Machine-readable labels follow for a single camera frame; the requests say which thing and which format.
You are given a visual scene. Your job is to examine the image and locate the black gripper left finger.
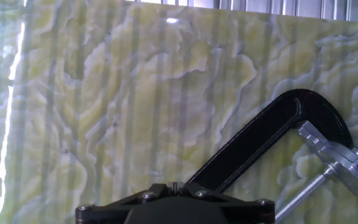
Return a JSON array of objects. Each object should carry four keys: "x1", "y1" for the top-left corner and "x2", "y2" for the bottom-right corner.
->
[{"x1": 75, "y1": 182, "x2": 176, "y2": 224}]

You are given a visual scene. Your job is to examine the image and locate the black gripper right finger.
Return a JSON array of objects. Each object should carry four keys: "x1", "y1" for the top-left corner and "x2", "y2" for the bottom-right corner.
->
[{"x1": 175, "y1": 182, "x2": 275, "y2": 224}]

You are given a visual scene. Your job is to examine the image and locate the black metal C-clamp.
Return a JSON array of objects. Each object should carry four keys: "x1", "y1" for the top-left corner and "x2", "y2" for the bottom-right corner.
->
[{"x1": 274, "y1": 166, "x2": 335, "y2": 223}]

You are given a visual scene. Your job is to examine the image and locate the green marble pattern mat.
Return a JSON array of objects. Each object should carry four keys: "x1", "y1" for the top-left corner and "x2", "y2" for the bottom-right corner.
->
[{"x1": 0, "y1": 0, "x2": 358, "y2": 224}]

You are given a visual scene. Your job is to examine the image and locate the black cast C-clamp frame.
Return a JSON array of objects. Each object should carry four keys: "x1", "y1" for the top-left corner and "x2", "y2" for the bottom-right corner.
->
[{"x1": 186, "y1": 88, "x2": 354, "y2": 194}]

